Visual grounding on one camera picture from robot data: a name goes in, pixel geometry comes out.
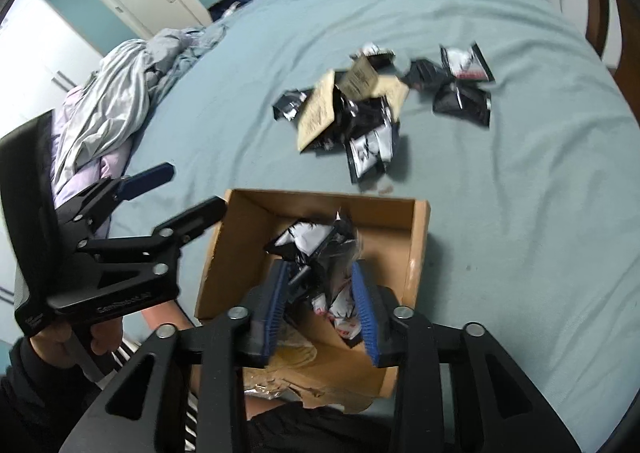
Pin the brown cardboard box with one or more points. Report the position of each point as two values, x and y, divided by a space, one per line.
235 253

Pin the person's dark clothing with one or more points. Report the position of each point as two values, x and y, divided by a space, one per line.
320 430

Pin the white red snack packet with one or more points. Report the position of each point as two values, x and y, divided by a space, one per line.
345 317

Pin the crumpled grey bedsheet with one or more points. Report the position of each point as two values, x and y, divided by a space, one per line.
115 98

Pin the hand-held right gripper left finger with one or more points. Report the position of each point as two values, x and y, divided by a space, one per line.
272 305

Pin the white wardrobe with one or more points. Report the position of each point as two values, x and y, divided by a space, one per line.
35 63

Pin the glossy black snack packet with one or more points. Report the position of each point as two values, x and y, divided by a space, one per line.
342 253

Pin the brown wooden furniture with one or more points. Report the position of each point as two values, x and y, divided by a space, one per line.
607 13

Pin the black white snack packet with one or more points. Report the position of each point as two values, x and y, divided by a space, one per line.
300 239

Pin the person's left hand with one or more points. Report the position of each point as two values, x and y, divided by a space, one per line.
55 345

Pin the pile of snack packets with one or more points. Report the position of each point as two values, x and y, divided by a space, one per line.
350 108

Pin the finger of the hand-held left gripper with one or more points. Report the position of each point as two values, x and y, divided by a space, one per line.
147 179
195 218

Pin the person's left forearm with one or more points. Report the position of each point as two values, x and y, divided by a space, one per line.
35 403

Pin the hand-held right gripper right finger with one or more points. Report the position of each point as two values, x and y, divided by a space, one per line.
365 315

